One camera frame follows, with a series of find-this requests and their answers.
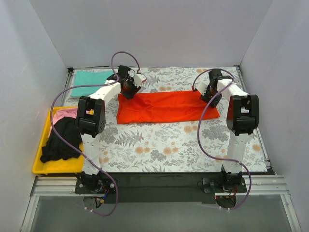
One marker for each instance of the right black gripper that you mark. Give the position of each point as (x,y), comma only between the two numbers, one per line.
(210,98)

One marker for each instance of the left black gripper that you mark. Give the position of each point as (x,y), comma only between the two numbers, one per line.
(129,90)

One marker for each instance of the orange t shirt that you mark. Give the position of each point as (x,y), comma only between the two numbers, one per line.
(160,107)

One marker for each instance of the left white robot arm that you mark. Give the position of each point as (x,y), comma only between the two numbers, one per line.
(91,120)

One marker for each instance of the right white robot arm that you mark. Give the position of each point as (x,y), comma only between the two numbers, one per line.
(242,119)

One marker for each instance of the folded teal t shirt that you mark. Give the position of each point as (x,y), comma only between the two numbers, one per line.
(88,78)

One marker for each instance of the floral patterned table mat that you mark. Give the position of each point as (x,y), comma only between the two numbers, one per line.
(172,147)

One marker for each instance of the pink t shirt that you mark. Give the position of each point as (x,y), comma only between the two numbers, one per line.
(65,112)

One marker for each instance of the black t shirt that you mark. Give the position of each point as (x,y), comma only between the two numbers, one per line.
(55,148)

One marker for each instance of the yellow plastic tray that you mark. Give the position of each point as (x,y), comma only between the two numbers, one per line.
(70,166)

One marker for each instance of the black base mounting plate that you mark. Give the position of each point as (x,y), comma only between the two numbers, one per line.
(153,187)

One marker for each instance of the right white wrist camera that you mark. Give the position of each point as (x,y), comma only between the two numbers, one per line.
(201,87)

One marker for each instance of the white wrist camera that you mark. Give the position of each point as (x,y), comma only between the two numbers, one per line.
(138,79)
(201,87)

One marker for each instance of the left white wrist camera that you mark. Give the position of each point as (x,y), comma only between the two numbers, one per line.
(138,79)

